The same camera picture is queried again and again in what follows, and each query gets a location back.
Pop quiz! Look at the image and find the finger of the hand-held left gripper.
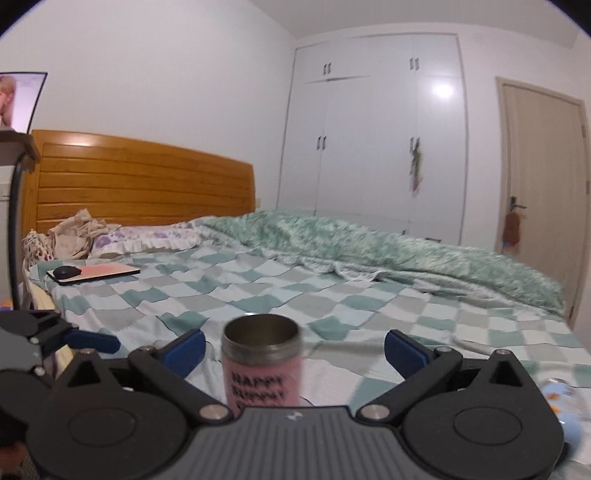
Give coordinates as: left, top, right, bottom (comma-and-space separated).
27, 310, 122, 357

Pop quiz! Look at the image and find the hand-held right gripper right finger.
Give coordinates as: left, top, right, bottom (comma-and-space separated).
357, 329, 539, 422

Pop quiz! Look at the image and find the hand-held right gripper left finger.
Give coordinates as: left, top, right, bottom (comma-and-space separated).
54, 329, 233, 424

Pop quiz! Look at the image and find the pink cup with metal rim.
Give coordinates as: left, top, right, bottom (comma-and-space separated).
221, 314, 303, 418

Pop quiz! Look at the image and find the pink laptop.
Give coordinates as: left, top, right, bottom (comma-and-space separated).
46, 263, 140, 286

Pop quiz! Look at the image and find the polka dot pillow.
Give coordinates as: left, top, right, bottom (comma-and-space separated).
22, 229, 57, 273

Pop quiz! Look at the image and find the green fluffy blanket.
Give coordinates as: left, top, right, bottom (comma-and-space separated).
194, 210, 566, 317

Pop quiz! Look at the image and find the beige crumpled cloth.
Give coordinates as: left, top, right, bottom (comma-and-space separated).
48, 209, 122, 259

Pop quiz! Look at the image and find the purple floral pillow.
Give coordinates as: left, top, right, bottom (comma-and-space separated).
90, 222, 204, 259

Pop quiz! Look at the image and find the checkered bed sheet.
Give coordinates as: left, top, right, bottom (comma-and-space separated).
23, 240, 591, 462

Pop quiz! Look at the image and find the black curved pole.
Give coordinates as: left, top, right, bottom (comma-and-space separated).
9, 156, 27, 310

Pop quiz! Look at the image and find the wooden headboard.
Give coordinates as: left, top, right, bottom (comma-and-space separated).
21, 130, 256, 236

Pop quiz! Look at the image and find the brown hanging plush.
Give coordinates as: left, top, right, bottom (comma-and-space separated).
502, 210, 522, 253

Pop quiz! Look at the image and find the blue patterned toy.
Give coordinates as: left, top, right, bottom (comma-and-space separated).
538, 377, 584, 445

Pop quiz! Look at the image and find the hanging dried flower bunch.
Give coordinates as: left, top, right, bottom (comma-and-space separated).
406, 137, 424, 195

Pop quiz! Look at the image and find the wooden desk shelf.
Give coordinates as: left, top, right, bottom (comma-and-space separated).
0, 130, 41, 174

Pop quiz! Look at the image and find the white wardrobe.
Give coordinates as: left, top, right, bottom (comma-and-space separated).
277, 33, 468, 246

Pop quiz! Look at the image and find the beige door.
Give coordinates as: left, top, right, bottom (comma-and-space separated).
495, 76, 591, 319

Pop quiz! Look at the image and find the computer monitor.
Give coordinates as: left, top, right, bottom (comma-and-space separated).
0, 71, 48, 133

